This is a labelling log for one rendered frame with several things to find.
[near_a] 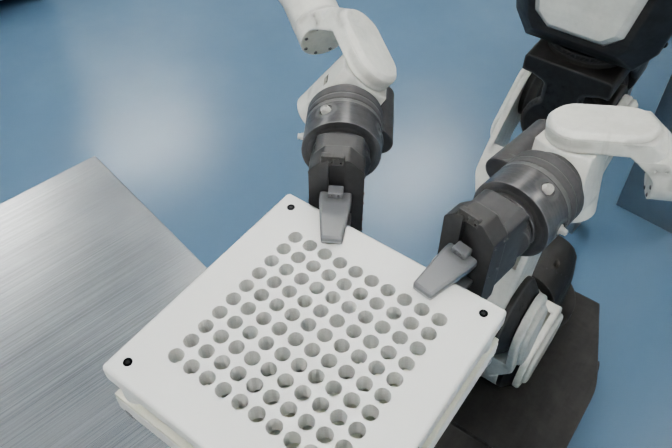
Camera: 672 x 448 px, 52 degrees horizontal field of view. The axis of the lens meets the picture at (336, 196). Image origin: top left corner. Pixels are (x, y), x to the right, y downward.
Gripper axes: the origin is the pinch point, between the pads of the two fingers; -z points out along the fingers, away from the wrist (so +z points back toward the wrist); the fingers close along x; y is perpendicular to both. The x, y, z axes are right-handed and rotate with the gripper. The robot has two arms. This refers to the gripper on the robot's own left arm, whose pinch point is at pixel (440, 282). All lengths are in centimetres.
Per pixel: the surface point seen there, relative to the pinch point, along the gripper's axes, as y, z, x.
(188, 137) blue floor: 141, 60, 103
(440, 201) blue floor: 61, 97, 103
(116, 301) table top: 33.6, -17.2, 18.5
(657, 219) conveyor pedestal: 8, 134, 100
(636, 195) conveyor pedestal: 17, 134, 96
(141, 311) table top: 30.2, -16.0, 18.5
